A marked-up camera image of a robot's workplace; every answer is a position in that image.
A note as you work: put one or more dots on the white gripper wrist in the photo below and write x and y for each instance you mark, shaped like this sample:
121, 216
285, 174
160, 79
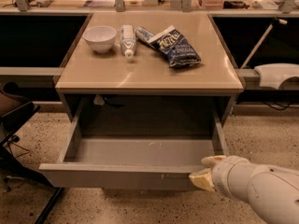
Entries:
223, 175

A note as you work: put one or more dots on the grey top drawer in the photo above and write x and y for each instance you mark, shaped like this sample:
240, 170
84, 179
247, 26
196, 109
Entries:
138, 142

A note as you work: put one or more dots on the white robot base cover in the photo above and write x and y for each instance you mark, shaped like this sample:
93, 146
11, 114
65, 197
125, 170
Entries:
273, 75

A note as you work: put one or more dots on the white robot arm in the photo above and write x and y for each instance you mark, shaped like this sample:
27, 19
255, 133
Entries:
271, 191

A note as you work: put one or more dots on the grey drawer cabinet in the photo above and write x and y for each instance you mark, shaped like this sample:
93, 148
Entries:
148, 72

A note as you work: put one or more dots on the blue vinegar chips bag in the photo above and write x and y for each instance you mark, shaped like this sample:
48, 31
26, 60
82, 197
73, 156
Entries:
172, 44

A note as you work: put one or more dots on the clear plastic water bottle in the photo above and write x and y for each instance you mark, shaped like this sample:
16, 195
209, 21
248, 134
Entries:
128, 41

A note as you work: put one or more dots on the white bowl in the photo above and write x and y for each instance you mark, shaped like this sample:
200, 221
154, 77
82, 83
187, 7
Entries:
101, 38

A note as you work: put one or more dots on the white stick black handle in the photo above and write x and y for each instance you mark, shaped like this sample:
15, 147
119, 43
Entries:
263, 37

